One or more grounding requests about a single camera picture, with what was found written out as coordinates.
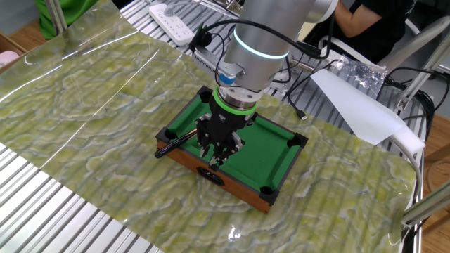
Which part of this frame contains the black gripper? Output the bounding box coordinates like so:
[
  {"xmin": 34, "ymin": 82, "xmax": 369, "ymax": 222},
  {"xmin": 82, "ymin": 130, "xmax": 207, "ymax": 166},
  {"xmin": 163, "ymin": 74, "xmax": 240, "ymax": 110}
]
[{"xmin": 195, "ymin": 99, "xmax": 257, "ymax": 167}]

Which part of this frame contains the wooden pool cue black handle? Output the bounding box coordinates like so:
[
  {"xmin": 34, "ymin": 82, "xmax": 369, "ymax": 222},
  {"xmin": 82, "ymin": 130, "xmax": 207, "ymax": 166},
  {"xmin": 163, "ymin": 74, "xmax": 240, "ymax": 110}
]
[{"xmin": 154, "ymin": 128, "xmax": 198, "ymax": 160}]

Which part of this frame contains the bare forearm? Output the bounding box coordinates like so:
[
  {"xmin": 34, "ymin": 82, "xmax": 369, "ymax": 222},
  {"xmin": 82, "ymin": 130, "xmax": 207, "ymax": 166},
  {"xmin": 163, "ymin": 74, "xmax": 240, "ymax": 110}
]
[{"xmin": 333, "ymin": 0, "xmax": 377, "ymax": 39}]

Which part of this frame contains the mini pool table green felt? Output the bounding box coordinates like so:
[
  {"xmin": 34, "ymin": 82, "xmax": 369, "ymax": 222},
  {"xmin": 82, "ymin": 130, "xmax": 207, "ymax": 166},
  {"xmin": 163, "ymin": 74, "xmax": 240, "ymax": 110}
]
[{"xmin": 155, "ymin": 85, "xmax": 309, "ymax": 214}]

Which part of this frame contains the white power strip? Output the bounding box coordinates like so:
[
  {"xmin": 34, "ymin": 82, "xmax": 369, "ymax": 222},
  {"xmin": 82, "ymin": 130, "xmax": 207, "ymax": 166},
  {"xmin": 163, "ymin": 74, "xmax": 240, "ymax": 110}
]
[{"xmin": 148, "ymin": 2, "xmax": 196, "ymax": 46}]

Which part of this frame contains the green marble pattern mat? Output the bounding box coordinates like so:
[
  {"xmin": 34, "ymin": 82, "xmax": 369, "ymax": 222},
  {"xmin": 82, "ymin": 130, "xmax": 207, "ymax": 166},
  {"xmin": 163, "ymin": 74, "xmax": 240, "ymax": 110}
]
[{"xmin": 0, "ymin": 0, "xmax": 419, "ymax": 253}]

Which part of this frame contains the white foam sheet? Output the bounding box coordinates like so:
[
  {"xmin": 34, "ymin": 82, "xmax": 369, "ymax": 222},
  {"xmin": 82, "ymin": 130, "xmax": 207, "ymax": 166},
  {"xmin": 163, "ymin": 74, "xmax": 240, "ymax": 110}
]
[{"xmin": 311, "ymin": 68, "xmax": 427, "ymax": 155}]

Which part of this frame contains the clear plastic bag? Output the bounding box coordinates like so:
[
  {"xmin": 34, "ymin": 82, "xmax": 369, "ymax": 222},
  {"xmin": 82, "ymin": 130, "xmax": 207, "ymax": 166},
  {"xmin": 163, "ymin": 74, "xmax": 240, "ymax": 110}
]
[{"xmin": 328, "ymin": 52, "xmax": 387, "ymax": 101}]

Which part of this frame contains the green fabric garment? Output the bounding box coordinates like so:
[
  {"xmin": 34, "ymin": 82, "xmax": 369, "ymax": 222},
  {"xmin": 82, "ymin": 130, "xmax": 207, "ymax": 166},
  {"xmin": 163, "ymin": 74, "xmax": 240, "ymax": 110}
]
[{"xmin": 34, "ymin": 0, "xmax": 101, "ymax": 40}]

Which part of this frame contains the white plastic tube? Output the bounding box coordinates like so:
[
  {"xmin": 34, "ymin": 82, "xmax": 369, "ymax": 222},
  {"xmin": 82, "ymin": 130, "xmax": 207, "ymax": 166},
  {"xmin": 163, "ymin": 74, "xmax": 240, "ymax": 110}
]
[{"xmin": 386, "ymin": 135, "xmax": 425, "ymax": 212}]

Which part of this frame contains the person in black shirt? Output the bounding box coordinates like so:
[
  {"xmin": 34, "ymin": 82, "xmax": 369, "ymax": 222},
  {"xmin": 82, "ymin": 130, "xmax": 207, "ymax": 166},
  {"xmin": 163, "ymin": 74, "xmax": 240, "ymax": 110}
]
[{"xmin": 316, "ymin": 0, "xmax": 418, "ymax": 65}]

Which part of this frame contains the white grey office chair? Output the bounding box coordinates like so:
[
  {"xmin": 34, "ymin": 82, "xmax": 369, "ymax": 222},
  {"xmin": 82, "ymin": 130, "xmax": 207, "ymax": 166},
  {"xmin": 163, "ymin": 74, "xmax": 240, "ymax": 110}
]
[{"xmin": 318, "ymin": 15, "xmax": 450, "ymax": 74}]

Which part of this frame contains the pink cloth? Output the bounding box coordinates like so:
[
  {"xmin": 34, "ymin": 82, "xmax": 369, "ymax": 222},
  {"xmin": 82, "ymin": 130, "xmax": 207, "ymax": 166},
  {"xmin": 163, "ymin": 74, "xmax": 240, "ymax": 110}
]
[{"xmin": 0, "ymin": 51, "xmax": 20, "ymax": 70}]

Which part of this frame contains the green wrist flange ring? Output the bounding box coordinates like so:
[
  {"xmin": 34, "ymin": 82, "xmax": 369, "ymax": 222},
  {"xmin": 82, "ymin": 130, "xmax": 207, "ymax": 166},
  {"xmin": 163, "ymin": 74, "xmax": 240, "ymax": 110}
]
[{"xmin": 212, "ymin": 86, "xmax": 258, "ymax": 116}]

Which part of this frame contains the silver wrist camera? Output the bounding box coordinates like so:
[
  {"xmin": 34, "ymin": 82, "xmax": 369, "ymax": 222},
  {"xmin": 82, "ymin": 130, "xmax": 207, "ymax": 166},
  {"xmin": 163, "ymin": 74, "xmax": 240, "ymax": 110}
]
[{"xmin": 191, "ymin": 45, "xmax": 247, "ymax": 87}]

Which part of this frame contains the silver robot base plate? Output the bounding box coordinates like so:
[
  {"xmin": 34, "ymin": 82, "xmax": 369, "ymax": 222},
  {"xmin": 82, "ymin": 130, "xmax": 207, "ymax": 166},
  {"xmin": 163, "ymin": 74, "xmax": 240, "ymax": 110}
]
[{"xmin": 265, "ymin": 48, "xmax": 317, "ymax": 94}]

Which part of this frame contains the black usb cable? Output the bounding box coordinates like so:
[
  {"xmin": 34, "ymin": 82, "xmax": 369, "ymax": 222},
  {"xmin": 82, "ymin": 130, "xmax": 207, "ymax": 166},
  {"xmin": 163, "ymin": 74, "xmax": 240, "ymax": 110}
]
[{"xmin": 286, "ymin": 58, "xmax": 340, "ymax": 122}]

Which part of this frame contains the aluminium frame post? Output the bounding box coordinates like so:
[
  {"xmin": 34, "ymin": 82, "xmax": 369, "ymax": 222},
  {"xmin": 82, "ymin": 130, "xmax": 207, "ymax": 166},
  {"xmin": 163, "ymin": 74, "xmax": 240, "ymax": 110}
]
[
  {"xmin": 395, "ymin": 31, "xmax": 450, "ymax": 114},
  {"xmin": 44, "ymin": 0, "xmax": 68, "ymax": 36},
  {"xmin": 400, "ymin": 181, "xmax": 450, "ymax": 229}
]

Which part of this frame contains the black cable bundle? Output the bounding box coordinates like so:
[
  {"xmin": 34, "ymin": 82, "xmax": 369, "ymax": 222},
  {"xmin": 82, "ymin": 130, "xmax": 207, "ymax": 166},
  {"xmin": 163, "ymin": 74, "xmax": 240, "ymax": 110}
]
[{"xmin": 385, "ymin": 66, "xmax": 450, "ymax": 141}]

